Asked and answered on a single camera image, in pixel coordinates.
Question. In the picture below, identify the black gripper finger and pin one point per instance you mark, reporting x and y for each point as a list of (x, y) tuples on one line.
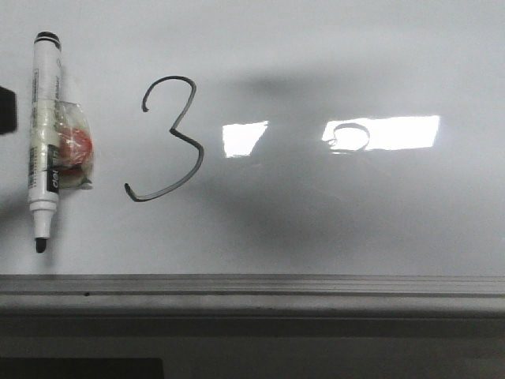
[(8, 111)]

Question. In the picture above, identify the white black whiteboard marker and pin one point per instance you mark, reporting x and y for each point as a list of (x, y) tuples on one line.
[(61, 152)]

